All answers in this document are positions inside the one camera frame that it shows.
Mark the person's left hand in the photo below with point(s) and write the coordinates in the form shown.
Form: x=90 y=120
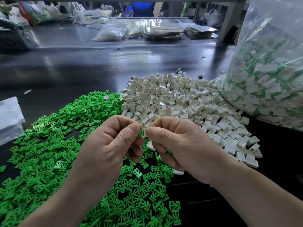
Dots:
x=104 y=156

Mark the person's right hand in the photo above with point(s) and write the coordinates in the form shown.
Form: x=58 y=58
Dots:
x=189 y=146

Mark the small white plastic part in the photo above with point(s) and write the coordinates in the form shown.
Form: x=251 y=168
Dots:
x=150 y=145
x=144 y=131

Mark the pile of white plastic caps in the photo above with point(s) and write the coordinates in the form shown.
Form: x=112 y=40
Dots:
x=189 y=97

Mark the pile of green plastic clips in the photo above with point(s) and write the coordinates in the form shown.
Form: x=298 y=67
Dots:
x=38 y=149

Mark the clear plastic bag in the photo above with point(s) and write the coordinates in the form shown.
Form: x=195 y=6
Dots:
x=267 y=80

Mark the person's left forearm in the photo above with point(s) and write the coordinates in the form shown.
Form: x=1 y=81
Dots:
x=45 y=212

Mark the person's right forearm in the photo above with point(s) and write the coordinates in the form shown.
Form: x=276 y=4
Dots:
x=258 y=201

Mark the small green plastic part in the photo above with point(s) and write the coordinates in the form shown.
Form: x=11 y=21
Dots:
x=2 y=168

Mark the small clear bag of parts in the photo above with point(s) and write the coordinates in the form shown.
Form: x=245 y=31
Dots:
x=110 y=32

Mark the stack of clear flat bags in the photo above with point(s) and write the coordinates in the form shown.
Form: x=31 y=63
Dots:
x=11 y=119

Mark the dark flat tray stack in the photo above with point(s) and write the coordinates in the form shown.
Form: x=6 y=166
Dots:
x=201 y=31

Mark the blue crate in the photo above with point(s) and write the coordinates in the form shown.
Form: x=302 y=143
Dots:
x=142 y=9

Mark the grey heat sealer machine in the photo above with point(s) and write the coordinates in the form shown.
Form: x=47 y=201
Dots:
x=18 y=34

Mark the grey metal slanted post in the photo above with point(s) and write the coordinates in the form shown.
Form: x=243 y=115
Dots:
x=231 y=16

